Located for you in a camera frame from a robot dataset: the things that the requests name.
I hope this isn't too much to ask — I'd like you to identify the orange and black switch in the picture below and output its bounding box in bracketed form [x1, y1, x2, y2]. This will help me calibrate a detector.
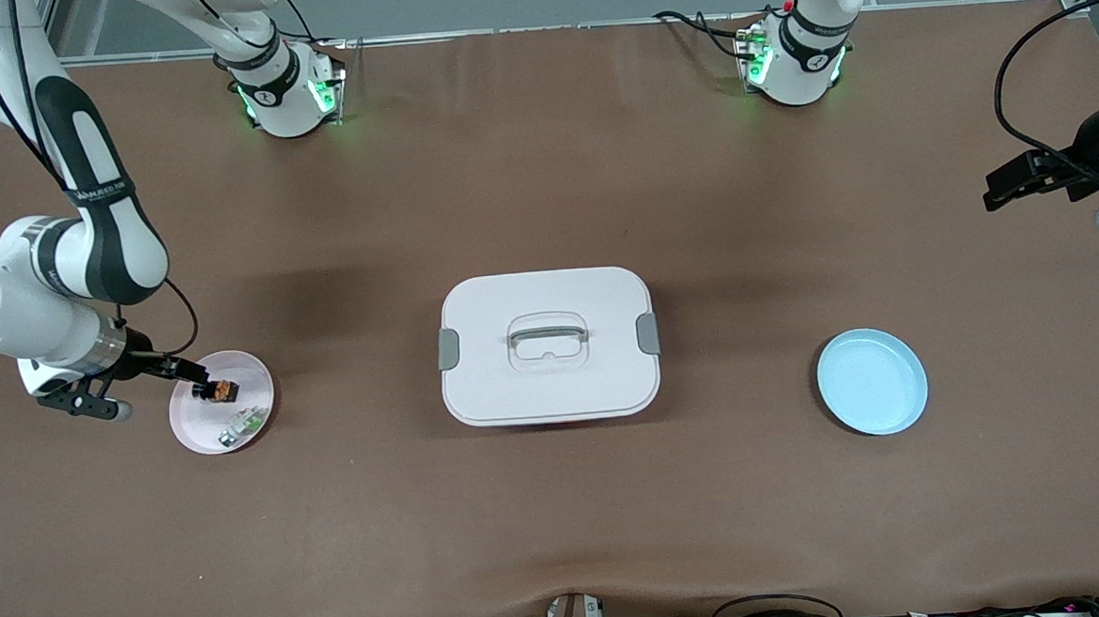
[191, 377, 240, 405]

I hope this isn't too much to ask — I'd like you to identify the white lidded storage box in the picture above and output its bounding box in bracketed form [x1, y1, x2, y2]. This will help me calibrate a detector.
[433, 263, 666, 431]

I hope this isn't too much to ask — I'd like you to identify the pink round plate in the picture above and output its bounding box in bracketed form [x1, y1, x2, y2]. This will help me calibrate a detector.
[165, 347, 279, 458]

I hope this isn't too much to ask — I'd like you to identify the light blue round plate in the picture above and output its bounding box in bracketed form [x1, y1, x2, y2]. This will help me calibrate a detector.
[814, 325, 932, 440]

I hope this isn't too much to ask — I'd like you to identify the brown table cover sheet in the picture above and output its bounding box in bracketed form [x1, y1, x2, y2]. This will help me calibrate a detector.
[0, 0, 1099, 617]

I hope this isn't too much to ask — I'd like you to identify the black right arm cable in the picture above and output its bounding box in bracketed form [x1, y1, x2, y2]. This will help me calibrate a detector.
[0, 0, 202, 368]

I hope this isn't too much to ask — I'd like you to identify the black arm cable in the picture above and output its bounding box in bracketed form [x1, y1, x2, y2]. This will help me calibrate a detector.
[989, 0, 1099, 177]
[0, 0, 202, 368]

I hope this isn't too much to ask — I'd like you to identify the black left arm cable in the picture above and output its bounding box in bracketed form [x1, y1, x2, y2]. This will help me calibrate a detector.
[989, 0, 1099, 177]

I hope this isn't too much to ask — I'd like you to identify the green and silver switch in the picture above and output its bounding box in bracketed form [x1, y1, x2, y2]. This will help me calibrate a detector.
[216, 406, 272, 451]

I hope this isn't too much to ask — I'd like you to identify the black right base cable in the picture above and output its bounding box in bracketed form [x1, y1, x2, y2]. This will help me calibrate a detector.
[279, 0, 348, 53]

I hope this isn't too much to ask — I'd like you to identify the black base cable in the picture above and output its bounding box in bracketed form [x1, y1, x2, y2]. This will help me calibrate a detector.
[279, 0, 348, 53]
[655, 4, 763, 64]

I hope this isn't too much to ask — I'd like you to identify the black left base cable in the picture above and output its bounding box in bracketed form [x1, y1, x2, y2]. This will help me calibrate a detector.
[655, 4, 763, 64]

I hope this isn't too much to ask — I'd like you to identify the aluminium table edge rail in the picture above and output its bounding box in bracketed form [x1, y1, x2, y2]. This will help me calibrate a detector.
[61, 0, 1085, 68]

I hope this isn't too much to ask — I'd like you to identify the black cable loop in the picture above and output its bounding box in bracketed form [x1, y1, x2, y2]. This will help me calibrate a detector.
[710, 591, 846, 617]

